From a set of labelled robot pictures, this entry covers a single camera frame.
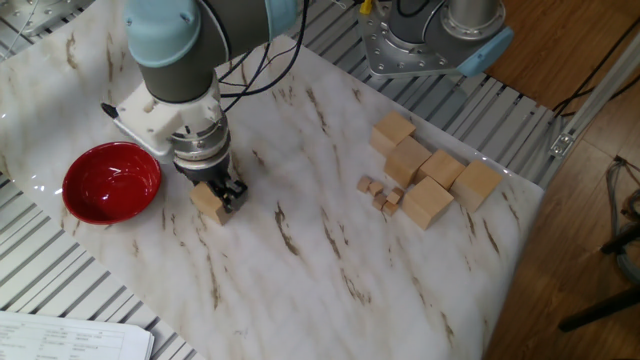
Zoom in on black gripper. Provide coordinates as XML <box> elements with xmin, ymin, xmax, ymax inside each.
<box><xmin>173</xmin><ymin>152</ymin><xmax>249</xmax><ymax>214</ymax></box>

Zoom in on large wooden cube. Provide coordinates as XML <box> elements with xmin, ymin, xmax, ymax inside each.
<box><xmin>370</xmin><ymin>110</ymin><xmax>417</xmax><ymax>157</ymax></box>
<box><xmin>189</xmin><ymin>180</ymin><xmax>236</xmax><ymax>227</ymax></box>
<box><xmin>416</xmin><ymin>149</ymin><xmax>467</xmax><ymax>191</ymax></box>
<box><xmin>401</xmin><ymin>175</ymin><xmax>455</xmax><ymax>231</ymax></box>
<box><xmin>383</xmin><ymin>135</ymin><xmax>432</xmax><ymax>190</ymax></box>
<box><xmin>449</xmin><ymin>159</ymin><xmax>504</xmax><ymax>214</ymax></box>

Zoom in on white wrist mount housing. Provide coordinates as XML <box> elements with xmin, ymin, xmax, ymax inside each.
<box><xmin>114</xmin><ymin>79</ymin><xmax>224</xmax><ymax>164</ymax></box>

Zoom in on grey cable bundle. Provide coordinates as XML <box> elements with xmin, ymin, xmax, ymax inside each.
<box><xmin>604</xmin><ymin>157</ymin><xmax>640</xmax><ymax>286</ymax></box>

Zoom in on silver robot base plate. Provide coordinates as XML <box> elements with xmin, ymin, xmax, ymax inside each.
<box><xmin>357</xmin><ymin>0</ymin><xmax>464</xmax><ymax>79</ymax></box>

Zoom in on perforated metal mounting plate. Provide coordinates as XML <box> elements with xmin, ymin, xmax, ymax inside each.
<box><xmin>0</xmin><ymin>0</ymin><xmax>96</xmax><ymax>39</ymax></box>

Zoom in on black gripper cable bundle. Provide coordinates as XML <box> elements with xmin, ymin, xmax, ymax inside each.
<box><xmin>101</xmin><ymin>0</ymin><xmax>311</xmax><ymax>121</ymax></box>

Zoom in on thin black floor cable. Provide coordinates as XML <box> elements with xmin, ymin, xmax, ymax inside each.
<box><xmin>552</xmin><ymin>17</ymin><xmax>640</xmax><ymax>119</ymax></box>

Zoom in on white printed paper stack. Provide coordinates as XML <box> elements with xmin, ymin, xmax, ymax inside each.
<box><xmin>0</xmin><ymin>310</ymin><xmax>155</xmax><ymax>360</ymax></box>

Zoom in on white marble pattern board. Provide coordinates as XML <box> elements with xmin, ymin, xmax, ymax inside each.
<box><xmin>0</xmin><ymin>0</ymin><xmax>545</xmax><ymax>360</ymax></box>

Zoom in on aluminium frame rail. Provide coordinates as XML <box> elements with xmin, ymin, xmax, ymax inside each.
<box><xmin>539</xmin><ymin>29</ymin><xmax>640</xmax><ymax>189</ymax></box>

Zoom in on black stand legs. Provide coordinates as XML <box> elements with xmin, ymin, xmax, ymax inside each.
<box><xmin>557</xmin><ymin>227</ymin><xmax>640</xmax><ymax>334</ymax></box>

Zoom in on red glossy bowl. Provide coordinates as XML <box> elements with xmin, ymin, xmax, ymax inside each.
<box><xmin>61</xmin><ymin>141</ymin><xmax>163</xmax><ymax>226</ymax></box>

